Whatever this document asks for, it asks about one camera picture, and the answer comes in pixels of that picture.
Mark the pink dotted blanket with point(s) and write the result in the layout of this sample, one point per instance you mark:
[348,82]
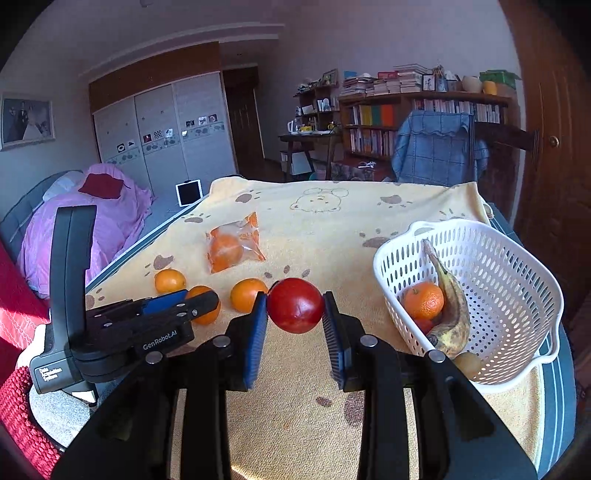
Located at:
[92,221]

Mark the white sliding door wardrobe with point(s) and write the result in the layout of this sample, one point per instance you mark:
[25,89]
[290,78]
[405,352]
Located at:
[161,110]

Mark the beige vase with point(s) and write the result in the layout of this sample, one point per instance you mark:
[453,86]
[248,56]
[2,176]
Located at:
[471,84]

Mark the wooden desk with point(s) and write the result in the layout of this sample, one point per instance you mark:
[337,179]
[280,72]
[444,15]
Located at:
[309,137]

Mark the plastic bag with orange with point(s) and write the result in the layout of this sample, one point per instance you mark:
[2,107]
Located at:
[231,249]

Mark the white plastic basket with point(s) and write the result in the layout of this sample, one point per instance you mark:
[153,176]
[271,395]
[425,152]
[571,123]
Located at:
[508,300]

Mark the dark red cushion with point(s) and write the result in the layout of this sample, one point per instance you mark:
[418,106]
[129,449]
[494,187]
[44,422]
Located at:
[101,184]

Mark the orange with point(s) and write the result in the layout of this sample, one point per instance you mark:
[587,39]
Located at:
[170,280]
[207,314]
[247,295]
[424,300]

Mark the framed wall photo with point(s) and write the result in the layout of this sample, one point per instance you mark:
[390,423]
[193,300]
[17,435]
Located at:
[25,122]

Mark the spotted yellow banana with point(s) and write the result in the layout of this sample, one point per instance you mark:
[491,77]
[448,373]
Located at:
[455,318]

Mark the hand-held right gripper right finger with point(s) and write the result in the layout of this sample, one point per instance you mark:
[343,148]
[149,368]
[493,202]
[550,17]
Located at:
[333,341]

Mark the yellow paw print blanket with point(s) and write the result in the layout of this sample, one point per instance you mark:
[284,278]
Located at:
[323,217]

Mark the white storage box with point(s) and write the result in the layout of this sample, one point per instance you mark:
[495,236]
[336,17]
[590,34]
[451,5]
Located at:
[298,161]

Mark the brown panelled door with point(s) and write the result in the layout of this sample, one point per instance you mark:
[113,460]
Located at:
[554,138]

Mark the yellow pot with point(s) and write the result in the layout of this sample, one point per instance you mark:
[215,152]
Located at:
[489,86]

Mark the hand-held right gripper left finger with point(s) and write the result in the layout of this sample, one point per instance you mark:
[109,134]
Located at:
[258,341]

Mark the red textured cloth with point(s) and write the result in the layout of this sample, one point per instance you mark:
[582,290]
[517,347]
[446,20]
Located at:
[18,323]

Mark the dark wooden chair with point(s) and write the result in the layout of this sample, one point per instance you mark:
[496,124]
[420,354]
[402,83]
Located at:
[503,143]

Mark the wooden bookshelf with books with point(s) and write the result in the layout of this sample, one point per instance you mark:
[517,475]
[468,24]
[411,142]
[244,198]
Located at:
[374,124]

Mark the white kettle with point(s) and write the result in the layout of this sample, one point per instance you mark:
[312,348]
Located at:
[292,127]

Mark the red patterned box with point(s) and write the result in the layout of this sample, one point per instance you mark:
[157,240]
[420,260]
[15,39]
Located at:
[355,170]

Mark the blue quilted cloth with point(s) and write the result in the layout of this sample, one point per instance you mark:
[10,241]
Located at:
[434,147]

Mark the small picture frame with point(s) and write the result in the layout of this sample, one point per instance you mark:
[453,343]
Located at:
[330,76]

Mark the red tomato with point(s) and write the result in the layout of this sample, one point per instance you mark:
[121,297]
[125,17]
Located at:
[424,325]
[295,311]

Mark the dark wooden door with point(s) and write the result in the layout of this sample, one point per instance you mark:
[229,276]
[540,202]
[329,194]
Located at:
[244,120]

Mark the small wooden shelf unit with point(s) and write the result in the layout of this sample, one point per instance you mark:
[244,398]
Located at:
[318,101]

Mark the brown kiwi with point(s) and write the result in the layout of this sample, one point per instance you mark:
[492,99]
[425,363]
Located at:
[468,363]

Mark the green box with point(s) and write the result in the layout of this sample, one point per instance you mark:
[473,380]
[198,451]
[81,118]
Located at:
[501,76]

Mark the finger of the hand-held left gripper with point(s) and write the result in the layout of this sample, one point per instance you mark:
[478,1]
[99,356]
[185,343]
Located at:
[164,302]
[203,304]

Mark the grey bed headboard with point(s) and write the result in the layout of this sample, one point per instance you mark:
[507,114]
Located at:
[27,203]

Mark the stack of books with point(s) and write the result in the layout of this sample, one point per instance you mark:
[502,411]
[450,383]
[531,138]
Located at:
[383,83]

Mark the white framed tablet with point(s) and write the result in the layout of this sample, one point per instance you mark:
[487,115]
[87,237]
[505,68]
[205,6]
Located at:
[189,192]

